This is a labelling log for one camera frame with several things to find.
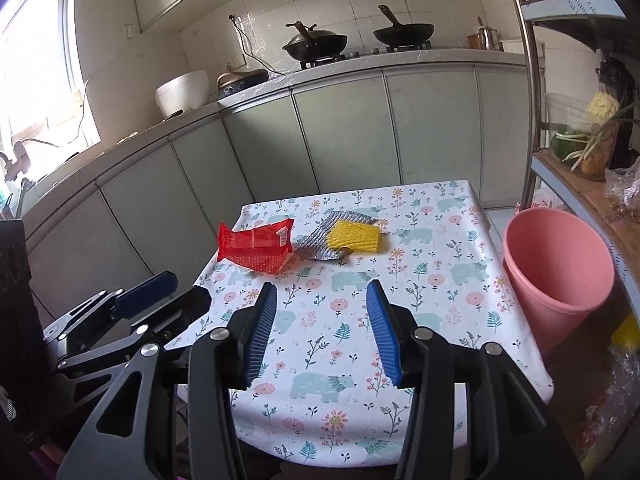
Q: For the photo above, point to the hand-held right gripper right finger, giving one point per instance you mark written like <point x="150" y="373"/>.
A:
<point x="382" y="340"/>

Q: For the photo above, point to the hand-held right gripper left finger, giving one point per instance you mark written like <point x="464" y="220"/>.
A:
<point x="260" y="340"/>

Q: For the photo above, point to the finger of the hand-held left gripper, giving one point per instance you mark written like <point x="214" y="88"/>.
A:
<point x="170" y="312"/>
<point x="145" y="292"/>

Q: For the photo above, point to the pink plastic bin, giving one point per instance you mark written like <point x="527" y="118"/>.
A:
<point x="545" y="305"/>

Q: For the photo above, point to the red snack bag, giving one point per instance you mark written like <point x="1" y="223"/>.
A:
<point x="255" y="242"/>

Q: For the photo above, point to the large yellow sponge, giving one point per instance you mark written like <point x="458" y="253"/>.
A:
<point x="357" y="236"/>

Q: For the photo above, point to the silver mesh dishcloth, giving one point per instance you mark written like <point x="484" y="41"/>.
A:
<point x="312" y="245"/>

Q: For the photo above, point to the metal faucet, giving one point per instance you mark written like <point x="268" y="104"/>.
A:
<point x="15" y="157"/>

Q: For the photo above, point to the white rice cooker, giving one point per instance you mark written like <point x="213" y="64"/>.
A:
<point x="182" y="92"/>

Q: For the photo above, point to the grey kitchen cabinet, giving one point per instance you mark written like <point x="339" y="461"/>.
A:
<point x="350" y="130"/>

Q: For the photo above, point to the window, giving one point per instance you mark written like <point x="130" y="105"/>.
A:
<point x="40" y="75"/>

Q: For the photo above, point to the yellow packet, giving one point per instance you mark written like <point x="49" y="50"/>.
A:
<point x="627" y="332"/>

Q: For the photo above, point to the gas stove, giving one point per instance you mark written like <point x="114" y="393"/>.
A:
<point x="365" y="55"/>

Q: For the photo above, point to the clear plastic bag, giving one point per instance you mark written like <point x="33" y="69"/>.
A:
<point x="622" y="185"/>

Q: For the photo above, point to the green scallions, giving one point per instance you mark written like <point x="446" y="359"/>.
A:
<point x="595" y="145"/>

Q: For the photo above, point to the black wok with lid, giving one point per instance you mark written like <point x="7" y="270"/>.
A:
<point x="315" y="42"/>

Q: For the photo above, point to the black open wok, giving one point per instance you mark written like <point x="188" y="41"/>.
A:
<point x="405" y="34"/>

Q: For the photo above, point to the copper pot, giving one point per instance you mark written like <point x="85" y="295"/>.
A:
<point x="473" y="41"/>

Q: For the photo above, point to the metal shelf rack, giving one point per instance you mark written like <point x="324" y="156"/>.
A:
<point x="530" y="60"/>

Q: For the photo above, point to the cauliflower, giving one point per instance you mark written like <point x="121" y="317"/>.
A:
<point x="602" y="107"/>

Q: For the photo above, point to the steel kettle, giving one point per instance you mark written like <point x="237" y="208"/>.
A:
<point x="490" y="37"/>

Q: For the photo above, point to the black appliance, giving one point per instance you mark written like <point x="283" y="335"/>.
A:
<point x="612" y="77"/>

